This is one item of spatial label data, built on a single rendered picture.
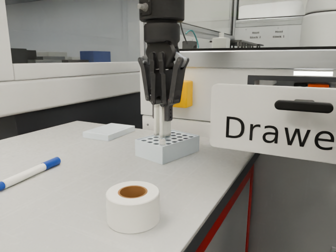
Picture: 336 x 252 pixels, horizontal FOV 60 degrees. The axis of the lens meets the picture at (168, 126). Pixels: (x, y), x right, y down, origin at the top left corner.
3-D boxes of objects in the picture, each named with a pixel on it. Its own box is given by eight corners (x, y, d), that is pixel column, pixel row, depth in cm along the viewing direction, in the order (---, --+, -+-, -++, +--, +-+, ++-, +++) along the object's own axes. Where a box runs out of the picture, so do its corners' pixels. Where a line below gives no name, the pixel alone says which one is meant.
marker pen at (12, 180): (1, 192, 47) (0, 183, 46) (-6, 191, 47) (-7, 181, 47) (61, 164, 59) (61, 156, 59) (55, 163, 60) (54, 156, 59)
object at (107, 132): (108, 141, 76) (107, 135, 75) (82, 137, 79) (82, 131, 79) (135, 130, 87) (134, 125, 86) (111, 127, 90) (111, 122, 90)
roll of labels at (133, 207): (165, 229, 37) (164, 200, 36) (108, 238, 35) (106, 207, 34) (154, 203, 43) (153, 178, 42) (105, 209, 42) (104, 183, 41)
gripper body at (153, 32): (134, 23, 60) (135, 69, 62) (164, 19, 54) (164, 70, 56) (160, 26, 65) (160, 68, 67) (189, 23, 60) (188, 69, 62)
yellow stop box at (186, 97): (185, 108, 78) (186, 81, 76) (161, 106, 81) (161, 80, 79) (193, 106, 82) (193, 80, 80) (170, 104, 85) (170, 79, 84)
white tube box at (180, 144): (162, 164, 59) (162, 147, 58) (135, 155, 64) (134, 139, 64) (199, 151, 68) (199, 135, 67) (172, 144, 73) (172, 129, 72)
